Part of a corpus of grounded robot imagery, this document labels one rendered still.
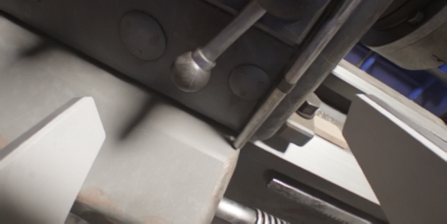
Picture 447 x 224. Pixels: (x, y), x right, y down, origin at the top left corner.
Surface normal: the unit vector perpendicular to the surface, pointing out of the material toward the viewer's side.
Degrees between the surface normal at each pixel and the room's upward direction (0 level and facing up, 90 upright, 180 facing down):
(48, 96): 32
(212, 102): 90
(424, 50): 124
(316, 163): 36
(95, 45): 90
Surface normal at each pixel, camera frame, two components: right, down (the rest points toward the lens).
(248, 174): -0.25, 0.59
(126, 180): 0.19, -0.25
